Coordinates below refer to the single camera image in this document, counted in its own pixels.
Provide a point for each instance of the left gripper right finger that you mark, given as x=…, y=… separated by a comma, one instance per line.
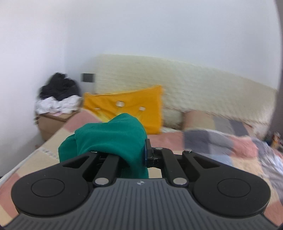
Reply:
x=177, y=169

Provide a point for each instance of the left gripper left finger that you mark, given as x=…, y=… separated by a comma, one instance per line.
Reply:
x=96, y=167

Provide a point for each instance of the green sweatshirt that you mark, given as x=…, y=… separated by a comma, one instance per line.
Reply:
x=123, y=136

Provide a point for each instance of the white clothes pile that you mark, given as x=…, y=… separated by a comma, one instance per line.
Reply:
x=51, y=105

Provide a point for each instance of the black clothes pile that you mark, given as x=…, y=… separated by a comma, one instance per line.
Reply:
x=60, y=87

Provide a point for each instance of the checkered bed pillow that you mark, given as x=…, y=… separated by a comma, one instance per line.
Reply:
x=202, y=120

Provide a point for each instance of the orange crown pillow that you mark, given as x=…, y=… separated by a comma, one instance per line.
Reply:
x=145, y=105

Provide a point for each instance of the patchwork checkered quilt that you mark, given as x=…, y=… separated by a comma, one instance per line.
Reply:
x=243, y=152

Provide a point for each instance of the wooden bedside cabinet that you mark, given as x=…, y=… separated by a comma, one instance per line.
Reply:
x=49, y=123

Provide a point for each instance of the cream quilted headboard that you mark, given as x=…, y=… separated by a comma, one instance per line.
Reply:
x=189, y=87

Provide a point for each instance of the dark wall switch panel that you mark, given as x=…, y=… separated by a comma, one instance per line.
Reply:
x=88, y=77

